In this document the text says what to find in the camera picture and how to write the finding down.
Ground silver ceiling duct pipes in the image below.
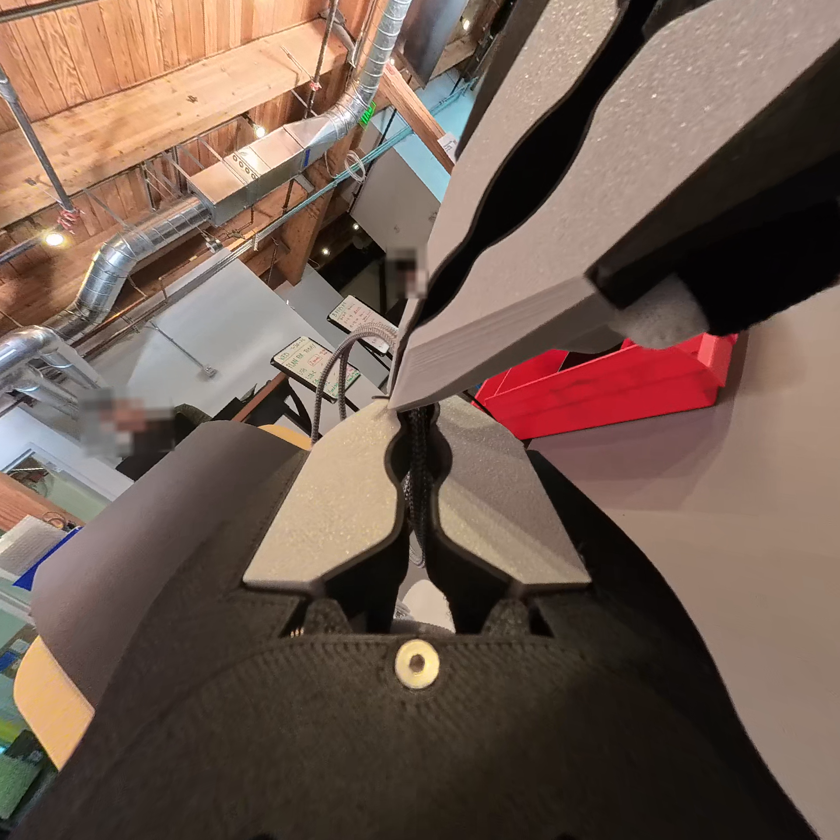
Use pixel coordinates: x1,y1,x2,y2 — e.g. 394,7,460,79
0,0,414,388

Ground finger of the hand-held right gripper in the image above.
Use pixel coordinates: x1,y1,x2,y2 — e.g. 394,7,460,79
390,0,840,410
418,0,620,316

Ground wooden beam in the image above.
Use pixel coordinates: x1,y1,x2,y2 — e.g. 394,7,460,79
0,20,454,231

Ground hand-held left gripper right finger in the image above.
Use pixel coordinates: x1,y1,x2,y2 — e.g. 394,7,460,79
424,394,592,620

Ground grey braided cable silver plug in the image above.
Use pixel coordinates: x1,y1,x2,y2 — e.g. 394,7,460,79
309,329,434,568

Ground person's right hand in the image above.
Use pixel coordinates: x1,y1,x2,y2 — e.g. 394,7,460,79
617,276,719,350

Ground small blue desk bin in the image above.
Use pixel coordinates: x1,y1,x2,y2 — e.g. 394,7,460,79
11,525,82,592

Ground red plastic bin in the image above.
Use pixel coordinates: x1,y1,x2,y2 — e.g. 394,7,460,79
476,332,739,442

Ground white flip chart board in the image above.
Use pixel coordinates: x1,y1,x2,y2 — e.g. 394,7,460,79
272,336,359,401
329,296,399,353

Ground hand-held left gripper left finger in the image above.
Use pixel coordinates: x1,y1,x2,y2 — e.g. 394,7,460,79
246,398,413,620

